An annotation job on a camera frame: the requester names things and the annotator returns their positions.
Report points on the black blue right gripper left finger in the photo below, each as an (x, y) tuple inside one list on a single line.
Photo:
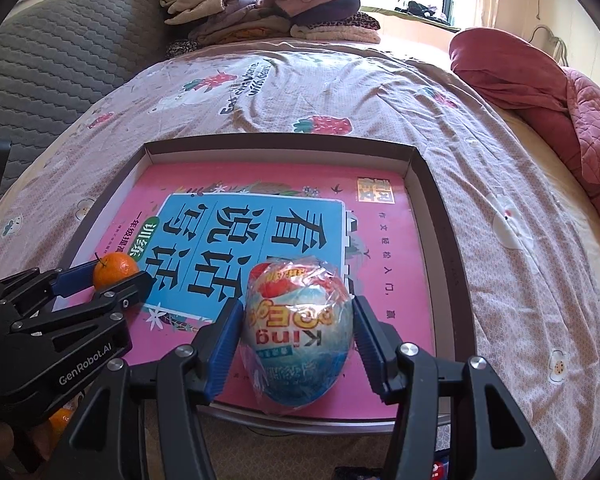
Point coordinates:
[(106, 437)]

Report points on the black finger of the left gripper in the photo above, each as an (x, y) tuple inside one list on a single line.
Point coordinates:
[(112, 301)]

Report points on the blue toy egg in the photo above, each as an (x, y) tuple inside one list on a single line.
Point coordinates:
[(297, 332)]

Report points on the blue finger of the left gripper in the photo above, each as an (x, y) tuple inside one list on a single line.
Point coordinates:
[(32, 290)]

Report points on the shallow brown cardboard tray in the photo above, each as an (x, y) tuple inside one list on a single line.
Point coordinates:
[(450, 308)]

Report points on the pile of folded clothes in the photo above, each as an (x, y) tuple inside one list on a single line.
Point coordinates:
[(197, 24)]

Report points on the grey quilted headboard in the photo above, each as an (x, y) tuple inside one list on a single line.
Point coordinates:
[(59, 57)]

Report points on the orange tangerine with stem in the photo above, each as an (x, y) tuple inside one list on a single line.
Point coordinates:
[(112, 268)]

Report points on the pink patterned bed sheet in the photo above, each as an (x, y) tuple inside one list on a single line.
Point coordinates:
[(529, 237)]

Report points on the pink blue Chinese book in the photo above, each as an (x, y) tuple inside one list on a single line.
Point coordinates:
[(292, 243)]

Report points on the red pink quilted blanket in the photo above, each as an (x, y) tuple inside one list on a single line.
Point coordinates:
[(560, 104)]

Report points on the person's hand at gripper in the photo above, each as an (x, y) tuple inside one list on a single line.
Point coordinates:
[(40, 436)]

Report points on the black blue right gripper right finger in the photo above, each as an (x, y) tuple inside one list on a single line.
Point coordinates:
[(490, 437)]

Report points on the blue Oreo cookie packet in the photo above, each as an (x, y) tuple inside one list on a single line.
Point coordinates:
[(440, 468)]

